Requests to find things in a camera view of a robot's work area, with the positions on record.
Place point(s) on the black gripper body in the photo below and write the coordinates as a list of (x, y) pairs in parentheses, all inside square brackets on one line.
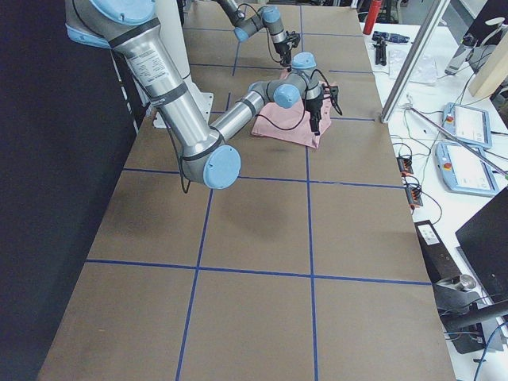
[(313, 107), (282, 49)]

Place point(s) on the pink t-shirt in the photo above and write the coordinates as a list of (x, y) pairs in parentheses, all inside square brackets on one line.
[(291, 124)]

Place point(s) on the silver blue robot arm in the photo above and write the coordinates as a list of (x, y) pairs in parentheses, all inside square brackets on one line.
[(247, 21), (149, 35)]

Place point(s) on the clear plastic bag with paper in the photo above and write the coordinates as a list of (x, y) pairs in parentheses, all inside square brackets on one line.
[(425, 71)]

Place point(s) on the far teach pendant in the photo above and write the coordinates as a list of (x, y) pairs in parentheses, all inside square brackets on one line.
[(468, 124)]

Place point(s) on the red water bottle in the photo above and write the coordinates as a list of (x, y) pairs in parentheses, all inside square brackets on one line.
[(371, 16)]

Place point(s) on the near teach pendant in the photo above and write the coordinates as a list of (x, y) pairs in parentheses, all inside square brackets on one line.
[(463, 172)]

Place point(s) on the folded blue umbrella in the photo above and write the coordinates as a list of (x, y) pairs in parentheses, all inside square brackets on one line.
[(390, 37)]

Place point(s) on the orange black power strip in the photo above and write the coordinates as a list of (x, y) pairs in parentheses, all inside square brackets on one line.
[(412, 185)]

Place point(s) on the black monitor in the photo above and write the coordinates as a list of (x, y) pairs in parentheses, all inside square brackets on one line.
[(483, 241)]

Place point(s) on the black box with white label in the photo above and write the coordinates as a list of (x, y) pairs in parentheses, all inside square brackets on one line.
[(438, 260)]

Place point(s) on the brown paper table cover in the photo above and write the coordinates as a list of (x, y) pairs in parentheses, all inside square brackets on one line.
[(307, 268)]

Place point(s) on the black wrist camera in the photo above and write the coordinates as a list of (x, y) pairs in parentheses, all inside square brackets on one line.
[(293, 39), (331, 93)]

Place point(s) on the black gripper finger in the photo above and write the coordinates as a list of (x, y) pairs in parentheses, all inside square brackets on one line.
[(284, 62), (315, 126)]

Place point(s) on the teach pendant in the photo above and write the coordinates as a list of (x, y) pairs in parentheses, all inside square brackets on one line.
[(468, 124), (463, 172)]

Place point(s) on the black folded tripod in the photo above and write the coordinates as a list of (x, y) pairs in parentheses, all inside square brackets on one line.
[(380, 51)]

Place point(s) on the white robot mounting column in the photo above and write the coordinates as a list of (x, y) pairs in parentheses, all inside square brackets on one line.
[(170, 15)]

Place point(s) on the aluminium frame post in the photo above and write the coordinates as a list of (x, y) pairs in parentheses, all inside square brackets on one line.
[(425, 33)]

